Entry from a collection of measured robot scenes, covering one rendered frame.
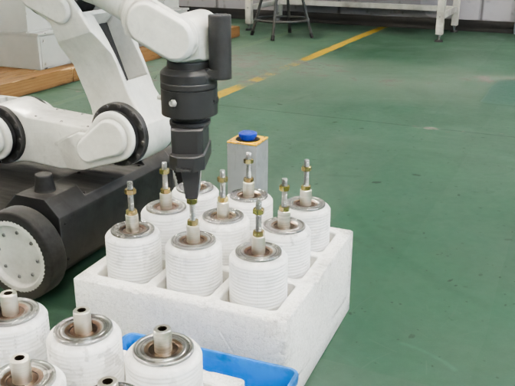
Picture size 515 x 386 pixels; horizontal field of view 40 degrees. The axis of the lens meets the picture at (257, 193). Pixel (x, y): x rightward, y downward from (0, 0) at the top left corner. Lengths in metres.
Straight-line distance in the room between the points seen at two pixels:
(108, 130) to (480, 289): 0.88
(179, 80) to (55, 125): 0.68
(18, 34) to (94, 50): 2.31
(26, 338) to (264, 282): 0.37
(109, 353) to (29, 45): 3.02
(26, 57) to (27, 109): 2.09
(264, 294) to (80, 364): 0.34
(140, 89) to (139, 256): 0.49
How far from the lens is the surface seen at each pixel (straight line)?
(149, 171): 1.79
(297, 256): 1.23
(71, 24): 1.58
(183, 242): 1.19
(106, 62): 1.57
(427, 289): 1.62
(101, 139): 1.57
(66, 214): 1.55
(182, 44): 1.04
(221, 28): 1.06
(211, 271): 1.18
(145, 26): 1.06
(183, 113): 1.08
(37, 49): 3.82
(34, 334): 1.00
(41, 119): 1.73
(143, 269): 1.23
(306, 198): 1.34
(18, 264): 1.59
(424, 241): 1.85
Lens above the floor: 0.73
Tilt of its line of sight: 20 degrees down
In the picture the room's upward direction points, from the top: straight up
